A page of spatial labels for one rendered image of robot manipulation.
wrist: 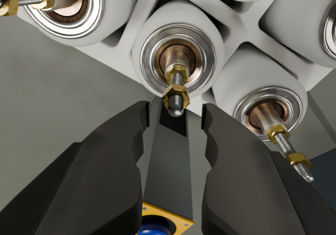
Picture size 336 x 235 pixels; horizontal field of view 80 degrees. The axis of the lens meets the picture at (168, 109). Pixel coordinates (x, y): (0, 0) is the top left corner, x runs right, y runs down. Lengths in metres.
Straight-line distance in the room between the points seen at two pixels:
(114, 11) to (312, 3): 0.17
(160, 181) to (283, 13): 0.24
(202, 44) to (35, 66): 0.46
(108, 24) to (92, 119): 0.41
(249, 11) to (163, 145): 0.22
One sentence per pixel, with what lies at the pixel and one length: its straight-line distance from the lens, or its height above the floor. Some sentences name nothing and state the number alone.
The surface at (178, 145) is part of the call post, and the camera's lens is 0.34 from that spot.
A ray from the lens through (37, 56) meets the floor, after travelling 0.57.
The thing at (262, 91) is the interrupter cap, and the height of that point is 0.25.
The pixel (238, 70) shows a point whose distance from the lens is 0.26.
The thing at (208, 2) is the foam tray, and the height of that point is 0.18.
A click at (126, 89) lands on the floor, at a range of 0.52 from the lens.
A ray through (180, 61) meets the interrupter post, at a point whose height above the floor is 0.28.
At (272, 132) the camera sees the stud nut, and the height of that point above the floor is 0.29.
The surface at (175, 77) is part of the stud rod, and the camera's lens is 0.16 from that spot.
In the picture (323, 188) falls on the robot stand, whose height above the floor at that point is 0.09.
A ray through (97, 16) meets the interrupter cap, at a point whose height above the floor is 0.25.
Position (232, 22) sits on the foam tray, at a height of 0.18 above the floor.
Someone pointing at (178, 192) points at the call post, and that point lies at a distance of 0.28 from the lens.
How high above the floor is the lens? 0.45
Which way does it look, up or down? 58 degrees down
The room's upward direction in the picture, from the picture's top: 174 degrees counter-clockwise
